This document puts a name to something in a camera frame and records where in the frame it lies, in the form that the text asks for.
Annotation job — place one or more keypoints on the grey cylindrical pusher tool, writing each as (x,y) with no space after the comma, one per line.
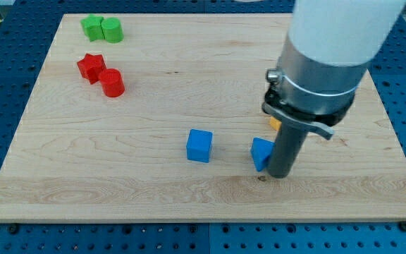
(286,148)

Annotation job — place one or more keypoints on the blue triangle block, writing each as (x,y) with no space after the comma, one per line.
(260,151)

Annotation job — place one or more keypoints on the blue cube block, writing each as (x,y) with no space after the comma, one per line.
(198,147)

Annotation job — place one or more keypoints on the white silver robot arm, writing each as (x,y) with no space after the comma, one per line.
(327,49)

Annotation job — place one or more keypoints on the yellow hexagon block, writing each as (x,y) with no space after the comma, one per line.
(274,123)

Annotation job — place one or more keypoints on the light wooden board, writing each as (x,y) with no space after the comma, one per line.
(79,156)

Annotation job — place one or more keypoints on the red cylinder block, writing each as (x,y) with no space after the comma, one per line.
(111,82)

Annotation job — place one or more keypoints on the green cylinder block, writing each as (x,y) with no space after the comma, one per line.
(112,30)

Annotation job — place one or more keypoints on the red star block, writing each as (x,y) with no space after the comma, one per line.
(91,66)

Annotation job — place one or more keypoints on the green star block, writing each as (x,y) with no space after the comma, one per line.
(92,27)

